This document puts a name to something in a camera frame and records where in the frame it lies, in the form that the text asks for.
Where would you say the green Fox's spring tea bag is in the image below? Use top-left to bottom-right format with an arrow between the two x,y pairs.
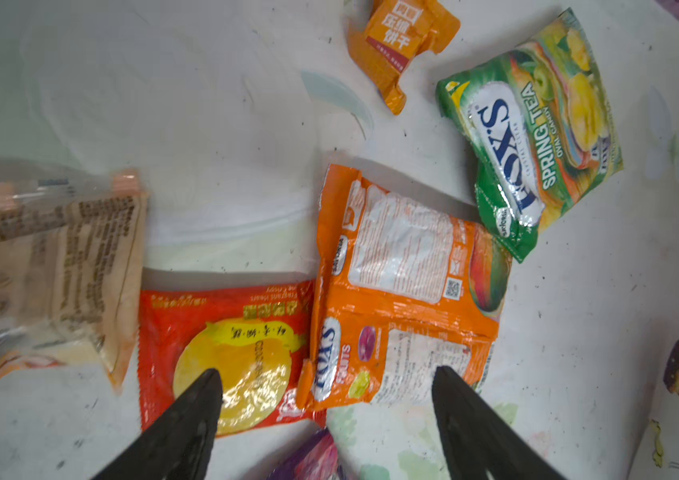
435,9 -> 623,261

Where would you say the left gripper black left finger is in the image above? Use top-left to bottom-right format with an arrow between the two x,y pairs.
95,369 -> 222,480

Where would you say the clear orange cracker packet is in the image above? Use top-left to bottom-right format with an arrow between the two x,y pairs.
0,170 -> 149,389

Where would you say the orange Fox's fruits candy bag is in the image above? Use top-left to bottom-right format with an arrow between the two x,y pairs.
296,164 -> 513,411

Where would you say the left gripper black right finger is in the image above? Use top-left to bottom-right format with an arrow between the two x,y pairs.
431,366 -> 563,480

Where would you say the purple snack packet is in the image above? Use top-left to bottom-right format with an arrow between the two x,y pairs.
266,428 -> 355,480

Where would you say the red yellow snack packet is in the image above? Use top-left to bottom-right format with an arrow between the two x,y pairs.
137,281 -> 326,436

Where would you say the small orange biscuit packet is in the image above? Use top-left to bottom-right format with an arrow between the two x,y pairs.
347,0 -> 461,115

